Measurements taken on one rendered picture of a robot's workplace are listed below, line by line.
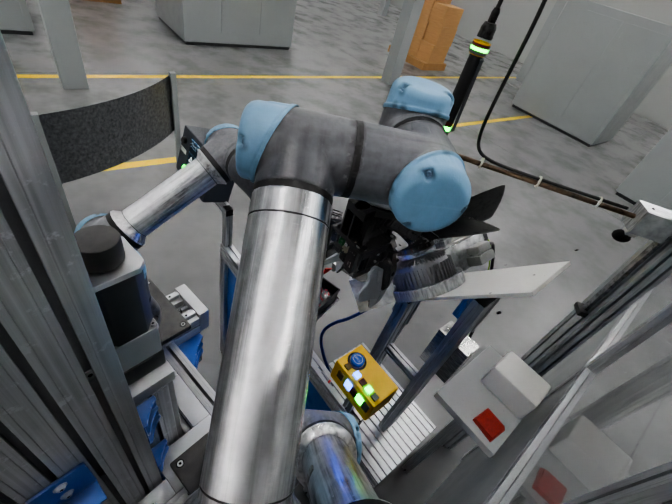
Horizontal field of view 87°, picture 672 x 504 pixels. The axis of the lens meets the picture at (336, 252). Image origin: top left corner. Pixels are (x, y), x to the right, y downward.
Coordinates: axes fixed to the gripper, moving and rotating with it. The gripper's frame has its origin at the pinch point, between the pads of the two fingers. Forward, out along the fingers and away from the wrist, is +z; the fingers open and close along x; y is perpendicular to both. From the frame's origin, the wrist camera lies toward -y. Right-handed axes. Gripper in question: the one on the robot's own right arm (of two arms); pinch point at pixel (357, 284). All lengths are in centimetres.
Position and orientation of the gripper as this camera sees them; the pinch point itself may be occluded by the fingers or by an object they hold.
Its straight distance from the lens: 65.0
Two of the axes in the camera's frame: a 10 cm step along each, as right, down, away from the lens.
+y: -7.6, 3.0, -5.8
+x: 6.1, 6.3, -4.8
